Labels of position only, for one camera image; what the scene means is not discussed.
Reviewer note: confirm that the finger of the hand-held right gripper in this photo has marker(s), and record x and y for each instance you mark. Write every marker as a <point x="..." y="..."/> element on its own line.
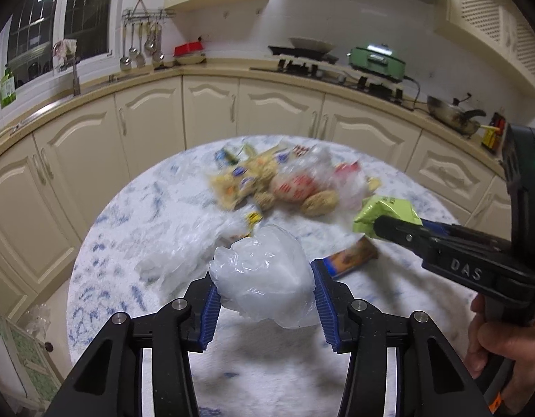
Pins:
<point x="449" y="263"/>
<point x="471" y="241"/>

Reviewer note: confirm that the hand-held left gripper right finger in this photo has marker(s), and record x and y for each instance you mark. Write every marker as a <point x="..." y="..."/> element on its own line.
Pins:
<point x="324" y="306"/>

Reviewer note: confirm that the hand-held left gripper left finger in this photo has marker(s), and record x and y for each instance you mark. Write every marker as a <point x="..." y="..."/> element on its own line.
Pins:
<point x="211" y="310"/>

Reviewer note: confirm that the lime green packet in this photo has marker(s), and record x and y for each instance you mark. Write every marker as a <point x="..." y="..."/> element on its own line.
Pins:
<point x="386" y="210"/>

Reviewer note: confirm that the round tan biscuit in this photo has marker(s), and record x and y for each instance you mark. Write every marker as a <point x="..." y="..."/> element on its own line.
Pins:
<point x="320" y="203"/>
<point x="265" y="199"/>

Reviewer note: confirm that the person's right hand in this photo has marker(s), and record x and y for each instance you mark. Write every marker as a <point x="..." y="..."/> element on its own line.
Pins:
<point x="510" y="343"/>

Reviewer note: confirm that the brown blue snack wrapper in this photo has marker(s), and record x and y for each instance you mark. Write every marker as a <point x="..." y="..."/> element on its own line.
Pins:
<point x="352" y="258"/>

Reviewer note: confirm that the flat clear plastic sheet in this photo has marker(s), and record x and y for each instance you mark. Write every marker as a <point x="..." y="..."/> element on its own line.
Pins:
<point x="185" y="247"/>

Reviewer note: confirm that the yellow red box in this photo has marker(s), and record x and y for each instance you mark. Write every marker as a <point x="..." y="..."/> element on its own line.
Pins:
<point x="493" y="132"/>

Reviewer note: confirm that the pale yellow snack bag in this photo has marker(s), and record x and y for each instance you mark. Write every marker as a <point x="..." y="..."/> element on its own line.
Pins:
<point x="230" y="191"/>

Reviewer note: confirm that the steel wok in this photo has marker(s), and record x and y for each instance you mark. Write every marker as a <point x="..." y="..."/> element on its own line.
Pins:
<point x="449" y="115"/>

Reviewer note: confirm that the red wrapper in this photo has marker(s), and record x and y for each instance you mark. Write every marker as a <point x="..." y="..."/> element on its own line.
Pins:
<point x="349" y="173"/>

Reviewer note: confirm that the clear plastic bag red print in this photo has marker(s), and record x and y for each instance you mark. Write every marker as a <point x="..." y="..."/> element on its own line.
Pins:
<point x="332" y="169"/>

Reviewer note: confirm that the red white small packet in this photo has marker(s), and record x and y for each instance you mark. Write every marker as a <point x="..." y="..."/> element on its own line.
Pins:
<point x="302" y="150"/>

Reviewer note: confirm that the small clear plastic bag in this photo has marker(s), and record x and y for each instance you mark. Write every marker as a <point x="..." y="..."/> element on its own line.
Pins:
<point x="38" y="321"/>

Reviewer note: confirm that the row of cream cabinet doors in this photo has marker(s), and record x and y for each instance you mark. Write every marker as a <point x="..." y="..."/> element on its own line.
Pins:
<point x="150" y="117"/>

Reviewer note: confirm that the green electric pot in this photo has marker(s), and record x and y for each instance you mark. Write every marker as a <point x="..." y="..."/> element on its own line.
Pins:
<point x="376" y="61"/>

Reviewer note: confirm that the black gas stove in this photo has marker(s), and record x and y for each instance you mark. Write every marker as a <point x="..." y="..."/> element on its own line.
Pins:
<point x="302" y="68"/>

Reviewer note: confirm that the beige kitchen countertop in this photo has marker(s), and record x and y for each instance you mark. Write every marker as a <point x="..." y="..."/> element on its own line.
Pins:
<point x="232" y="69"/>

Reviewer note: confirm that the cream container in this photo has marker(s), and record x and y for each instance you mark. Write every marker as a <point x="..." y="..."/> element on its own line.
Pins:
<point x="190" y="59"/>

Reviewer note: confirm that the white plate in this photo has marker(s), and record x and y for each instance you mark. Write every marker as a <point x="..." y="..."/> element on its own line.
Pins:
<point x="310" y="44"/>

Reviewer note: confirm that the black griddle pan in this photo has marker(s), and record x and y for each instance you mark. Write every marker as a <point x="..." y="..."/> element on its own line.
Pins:
<point x="293" y="52"/>

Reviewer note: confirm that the steel spoon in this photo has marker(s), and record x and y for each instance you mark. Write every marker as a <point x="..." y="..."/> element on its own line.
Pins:
<point x="149" y="45"/>
<point x="158" y="55"/>

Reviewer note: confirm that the steel slotted spatula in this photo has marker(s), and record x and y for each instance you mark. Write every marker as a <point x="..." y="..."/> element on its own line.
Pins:
<point x="139" y="57"/>

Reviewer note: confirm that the steel ladle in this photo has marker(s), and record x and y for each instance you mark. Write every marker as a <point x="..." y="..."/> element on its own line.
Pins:
<point x="125" y="61"/>

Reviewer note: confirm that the red lidded box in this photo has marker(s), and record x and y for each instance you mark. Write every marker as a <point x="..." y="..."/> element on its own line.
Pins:
<point x="189" y="47"/>

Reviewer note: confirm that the steel faucet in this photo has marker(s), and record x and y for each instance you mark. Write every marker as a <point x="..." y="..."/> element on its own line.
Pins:
<point x="76" y="80"/>

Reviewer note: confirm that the pale rag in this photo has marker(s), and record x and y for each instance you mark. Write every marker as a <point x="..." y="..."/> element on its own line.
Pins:
<point x="65" y="52"/>

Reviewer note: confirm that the green bottle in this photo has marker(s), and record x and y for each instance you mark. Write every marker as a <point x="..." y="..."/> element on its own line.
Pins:
<point x="8" y="89"/>

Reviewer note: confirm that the white framed window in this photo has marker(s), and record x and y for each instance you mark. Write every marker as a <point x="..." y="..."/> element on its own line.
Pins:
<point x="89" y="8"/>

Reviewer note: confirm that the white frame green patterned panel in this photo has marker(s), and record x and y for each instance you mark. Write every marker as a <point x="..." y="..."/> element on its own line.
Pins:
<point x="26" y="352"/>

